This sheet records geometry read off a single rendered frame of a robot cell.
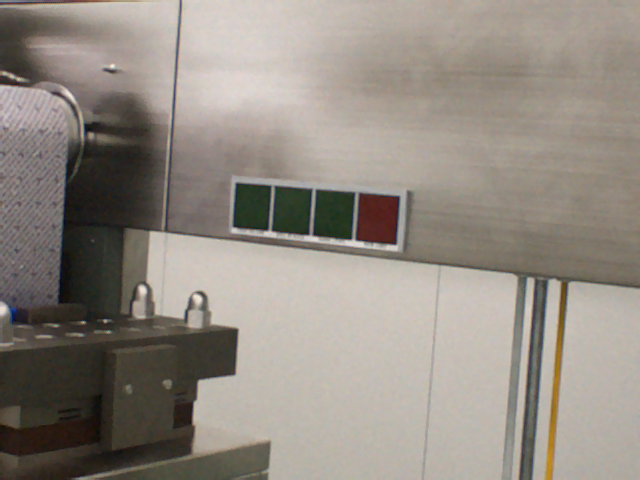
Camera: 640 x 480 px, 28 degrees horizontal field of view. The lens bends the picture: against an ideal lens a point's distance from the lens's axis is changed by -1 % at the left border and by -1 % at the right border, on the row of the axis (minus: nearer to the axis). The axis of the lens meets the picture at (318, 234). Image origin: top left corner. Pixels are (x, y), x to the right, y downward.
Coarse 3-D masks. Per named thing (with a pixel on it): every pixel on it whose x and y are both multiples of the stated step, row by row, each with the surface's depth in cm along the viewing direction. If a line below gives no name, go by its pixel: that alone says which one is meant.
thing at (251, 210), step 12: (240, 192) 154; (252, 192) 153; (264, 192) 152; (240, 204) 154; (252, 204) 153; (264, 204) 152; (240, 216) 154; (252, 216) 153; (264, 216) 152; (264, 228) 152
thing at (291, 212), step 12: (276, 192) 150; (288, 192) 149; (300, 192) 148; (276, 204) 151; (288, 204) 149; (300, 204) 148; (276, 216) 151; (288, 216) 149; (300, 216) 148; (276, 228) 151; (288, 228) 150; (300, 228) 148
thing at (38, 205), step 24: (0, 192) 151; (24, 192) 154; (48, 192) 158; (0, 216) 152; (24, 216) 155; (48, 216) 158; (0, 240) 152; (24, 240) 155; (48, 240) 158; (0, 264) 152; (24, 264) 155; (48, 264) 159; (0, 288) 153; (24, 288) 156; (48, 288) 159
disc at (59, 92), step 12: (36, 84) 165; (48, 84) 163; (60, 96) 162; (72, 96) 161; (72, 108) 161; (72, 120) 161; (72, 132) 161; (72, 144) 161; (72, 156) 161; (72, 168) 161
